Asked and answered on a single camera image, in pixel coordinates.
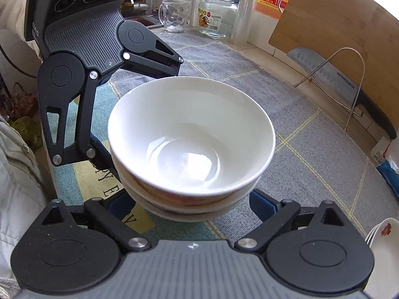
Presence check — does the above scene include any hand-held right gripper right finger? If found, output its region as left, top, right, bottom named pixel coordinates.
left=234, top=189, right=347, bottom=251

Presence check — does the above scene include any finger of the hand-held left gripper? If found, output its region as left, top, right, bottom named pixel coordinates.
left=37, top=70, right=117, bottom=178
left=121, top=34, right=184, bottom=79

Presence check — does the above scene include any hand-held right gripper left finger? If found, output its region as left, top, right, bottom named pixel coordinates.
left=40, top=191, right=152, bottom=253

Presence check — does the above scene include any white floral ceramic bowl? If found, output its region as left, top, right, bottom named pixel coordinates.
left=107, top=76, right=276, bottom=198
left=119, top=174, right=250, bottom=223
left=115, top=162, right=260, bottom=209

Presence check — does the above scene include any white fruit-print plate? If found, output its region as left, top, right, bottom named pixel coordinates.
left=365, top=218, right=399, bottom=299
left=363, top=224, right=379, bottom=250

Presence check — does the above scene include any person's left forearm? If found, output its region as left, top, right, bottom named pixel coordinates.
left=0, top=0, right=44, bottom=63

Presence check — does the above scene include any red basin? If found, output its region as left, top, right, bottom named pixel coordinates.
left=134, top=15, right=160, bottom=28

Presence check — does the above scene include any clear glass mug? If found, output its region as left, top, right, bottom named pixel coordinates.
left=158, top=0, right=192, bottom=35

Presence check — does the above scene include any grey blue printed mat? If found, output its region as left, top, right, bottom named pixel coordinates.
left=50, top=31, right=387, bottom=246

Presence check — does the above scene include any green plastic bag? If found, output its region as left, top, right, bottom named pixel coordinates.
left=11, top=117, right=44, bottom=151

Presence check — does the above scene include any red plastic bag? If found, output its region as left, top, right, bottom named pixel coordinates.
left=0, top=82, right=39, bottom=122

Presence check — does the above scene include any glass jar yellow lid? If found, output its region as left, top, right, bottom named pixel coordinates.
left=198, top=0, right=239, bottom=39

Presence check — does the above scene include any person's beige jacket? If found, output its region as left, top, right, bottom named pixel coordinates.
left=0, top=115, right=55, bottom=299

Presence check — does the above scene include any clear plastic cup stack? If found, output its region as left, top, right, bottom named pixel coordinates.
left=231, top=0, right=263, bottom=45

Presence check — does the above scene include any white blue salt bag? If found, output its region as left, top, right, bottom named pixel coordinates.
left=371, top=137, right=399, bottom=204

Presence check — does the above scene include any bamboo cutting board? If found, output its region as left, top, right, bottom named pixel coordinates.
left=269, top=0, right=399, bottom=145

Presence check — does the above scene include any black handle kitchen knife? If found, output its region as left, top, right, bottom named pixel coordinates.
left=287, top=47, right=397, bottom=140

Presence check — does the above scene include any metal wire rack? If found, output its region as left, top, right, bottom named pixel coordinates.
left=293, top=47, right=366, bottom=132

